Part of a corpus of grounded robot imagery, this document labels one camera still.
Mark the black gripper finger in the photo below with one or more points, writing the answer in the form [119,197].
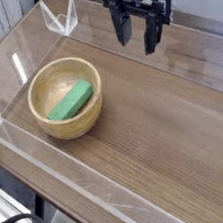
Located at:
[122,23]
[153,31]

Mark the light brown wooden bowl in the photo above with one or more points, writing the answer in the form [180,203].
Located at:
[52,83]

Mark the black table leg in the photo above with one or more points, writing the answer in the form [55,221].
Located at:
[39,206]

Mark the green rectangular block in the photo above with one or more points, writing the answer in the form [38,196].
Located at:
[73,101]

